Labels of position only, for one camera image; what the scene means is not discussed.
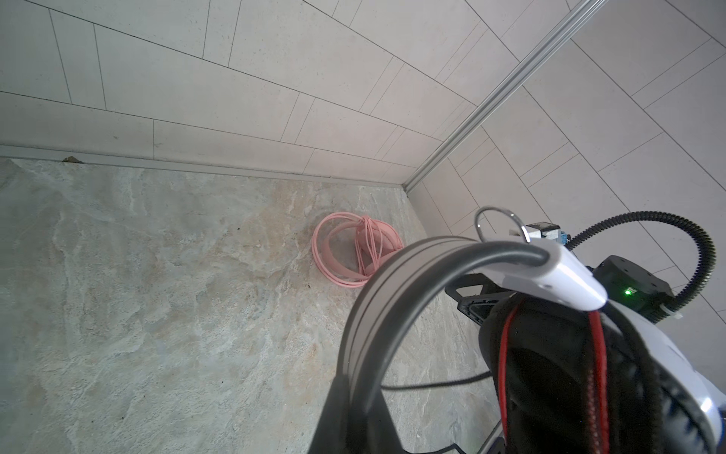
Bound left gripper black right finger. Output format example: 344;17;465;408
363;392;405;454

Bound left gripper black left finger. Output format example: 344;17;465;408
308;375;350;454

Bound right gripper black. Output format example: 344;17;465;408
444;274;510;325

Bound white black headphones with cable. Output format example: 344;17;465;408
310;211;725;453

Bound pink headphones with cable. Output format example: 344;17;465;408
311;212;404;289

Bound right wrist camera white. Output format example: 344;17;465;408
525;221;571;245

